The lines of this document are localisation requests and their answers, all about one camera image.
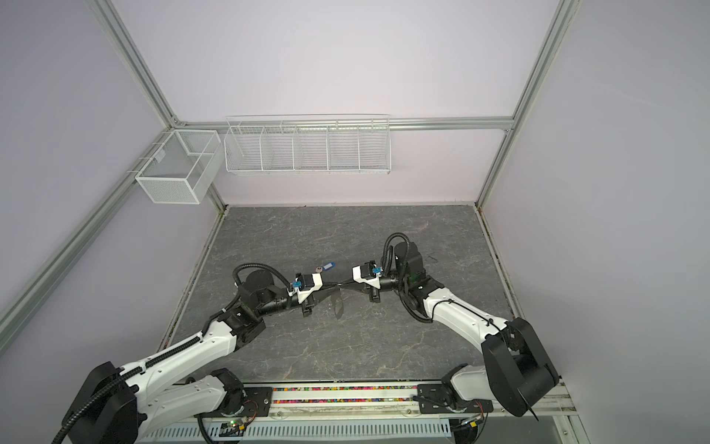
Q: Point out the blue key tag with key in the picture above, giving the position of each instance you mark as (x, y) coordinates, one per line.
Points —
(324, 268)

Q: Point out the left aluminium frame post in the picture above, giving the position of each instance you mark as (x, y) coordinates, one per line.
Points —
(114, 28)

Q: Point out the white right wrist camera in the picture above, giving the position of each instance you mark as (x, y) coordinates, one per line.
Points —
(368, 270)

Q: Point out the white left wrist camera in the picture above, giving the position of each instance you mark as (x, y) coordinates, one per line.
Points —
(305, 285)

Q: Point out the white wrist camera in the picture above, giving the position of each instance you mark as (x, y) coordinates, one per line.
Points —
(368, 270)
(305, 285)

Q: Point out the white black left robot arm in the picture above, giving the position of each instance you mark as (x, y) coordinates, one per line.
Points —
(122, 404)

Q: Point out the small white mesh basket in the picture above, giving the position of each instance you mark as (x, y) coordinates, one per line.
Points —
(183, 167)

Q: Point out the aluminium base rail with beads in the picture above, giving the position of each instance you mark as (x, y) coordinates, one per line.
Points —
(389, 398)

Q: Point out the long white wire basket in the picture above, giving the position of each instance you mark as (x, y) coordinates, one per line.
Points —
(294, 144)

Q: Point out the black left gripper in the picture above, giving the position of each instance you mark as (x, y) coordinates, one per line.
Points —
(329, 291)

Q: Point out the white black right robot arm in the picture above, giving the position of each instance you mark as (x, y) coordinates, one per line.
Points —
(517, 370)

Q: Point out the white vented cable duct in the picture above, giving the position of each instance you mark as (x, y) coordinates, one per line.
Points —
(302, 431)

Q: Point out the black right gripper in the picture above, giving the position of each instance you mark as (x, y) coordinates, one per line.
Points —
(361, 287)

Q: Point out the aluminium frame corner post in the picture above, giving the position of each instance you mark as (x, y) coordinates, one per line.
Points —
(563, 18)

